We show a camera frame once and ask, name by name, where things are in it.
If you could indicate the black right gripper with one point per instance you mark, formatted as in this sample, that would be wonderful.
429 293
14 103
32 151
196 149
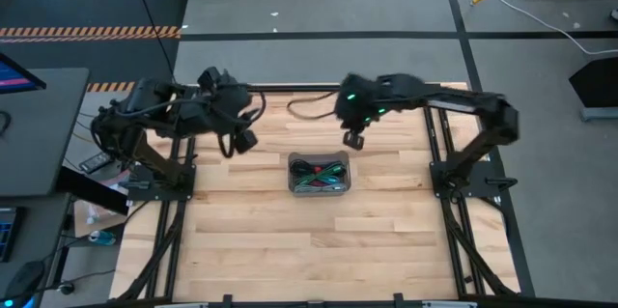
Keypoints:
359 100

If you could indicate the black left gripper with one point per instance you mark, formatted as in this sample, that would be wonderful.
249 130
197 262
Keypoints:
232 105

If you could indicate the translucent grey plastic bin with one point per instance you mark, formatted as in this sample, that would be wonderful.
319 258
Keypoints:
318 156

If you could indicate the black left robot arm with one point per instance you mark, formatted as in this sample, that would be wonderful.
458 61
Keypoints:
145 105

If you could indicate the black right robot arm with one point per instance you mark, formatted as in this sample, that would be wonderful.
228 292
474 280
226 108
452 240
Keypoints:
458 100

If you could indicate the black remote control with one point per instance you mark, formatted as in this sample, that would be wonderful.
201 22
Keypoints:
94 163

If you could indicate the blue water bottle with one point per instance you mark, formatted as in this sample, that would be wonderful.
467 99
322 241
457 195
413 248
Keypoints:
101 237

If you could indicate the black hazard-striped floor mat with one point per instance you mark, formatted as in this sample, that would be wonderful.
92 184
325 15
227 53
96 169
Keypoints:
96 8

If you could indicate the dark grey desk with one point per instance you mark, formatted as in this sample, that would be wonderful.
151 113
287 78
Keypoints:
43 129
43 211

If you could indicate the computer monitor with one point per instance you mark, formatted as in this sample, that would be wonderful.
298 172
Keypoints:
12 78

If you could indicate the black panel stand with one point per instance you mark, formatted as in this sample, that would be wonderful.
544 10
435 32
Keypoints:
598 81

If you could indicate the computer keyboard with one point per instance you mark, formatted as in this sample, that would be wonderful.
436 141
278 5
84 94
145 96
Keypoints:
7 235

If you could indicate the black computer mouse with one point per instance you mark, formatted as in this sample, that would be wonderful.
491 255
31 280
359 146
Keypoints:
24 279

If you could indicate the black aluminium table frame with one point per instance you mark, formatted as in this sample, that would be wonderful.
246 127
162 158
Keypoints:
289 88

